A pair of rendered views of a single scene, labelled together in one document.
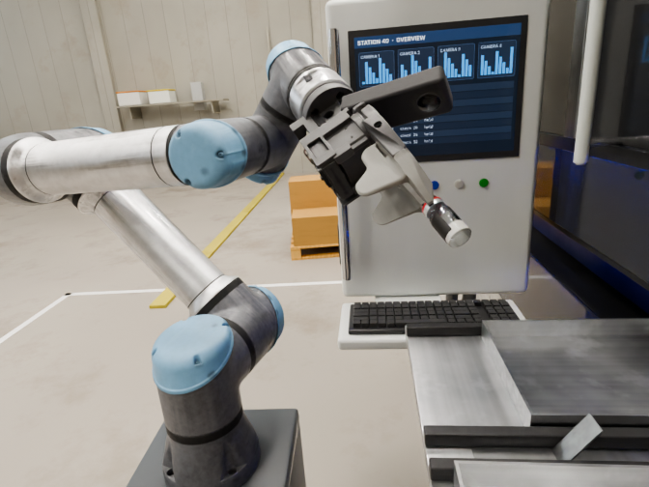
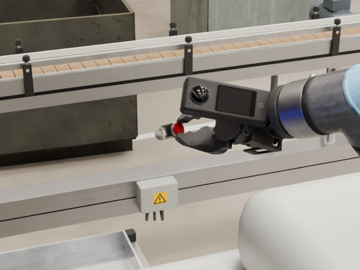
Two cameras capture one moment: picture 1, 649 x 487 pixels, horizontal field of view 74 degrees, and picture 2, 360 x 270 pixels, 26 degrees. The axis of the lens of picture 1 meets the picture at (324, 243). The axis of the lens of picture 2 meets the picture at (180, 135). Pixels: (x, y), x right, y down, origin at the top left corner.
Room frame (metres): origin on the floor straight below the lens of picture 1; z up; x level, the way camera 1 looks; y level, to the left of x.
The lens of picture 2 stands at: (1.30, -0.55, 1.74)
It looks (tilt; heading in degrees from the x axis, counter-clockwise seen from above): 27 degrees down; 154
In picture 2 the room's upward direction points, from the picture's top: straight up
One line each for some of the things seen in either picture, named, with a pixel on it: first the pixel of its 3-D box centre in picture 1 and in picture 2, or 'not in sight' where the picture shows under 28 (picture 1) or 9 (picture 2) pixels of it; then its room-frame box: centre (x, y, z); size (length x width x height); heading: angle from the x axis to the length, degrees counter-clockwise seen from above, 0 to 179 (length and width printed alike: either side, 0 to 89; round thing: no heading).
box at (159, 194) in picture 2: not in sight; (157, 194); (-0.58, 0.29, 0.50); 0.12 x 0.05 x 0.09; 83
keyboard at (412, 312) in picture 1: (431, 315); not in sight; (0.94, -0.25, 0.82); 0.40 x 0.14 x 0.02; 83
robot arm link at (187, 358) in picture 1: (199, 369); not in sight; (0.57, 0.20, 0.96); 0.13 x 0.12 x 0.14; 159
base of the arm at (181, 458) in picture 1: (209, 435); not in sight; (0.56, 0.20, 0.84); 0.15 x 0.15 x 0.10
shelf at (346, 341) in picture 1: (428, 315); not in sight; (0.99, -0.25, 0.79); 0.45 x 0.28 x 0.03; 83
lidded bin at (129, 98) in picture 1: (132, 98); not in sight; (8.96, 3.52, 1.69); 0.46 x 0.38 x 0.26; 86
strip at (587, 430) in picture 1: (533, 441); not in sight; (0.43, -0.24, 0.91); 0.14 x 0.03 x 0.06; 84
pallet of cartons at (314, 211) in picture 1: (346, 212); not in sight; (4.03, -0.23, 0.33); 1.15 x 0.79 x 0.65; 86
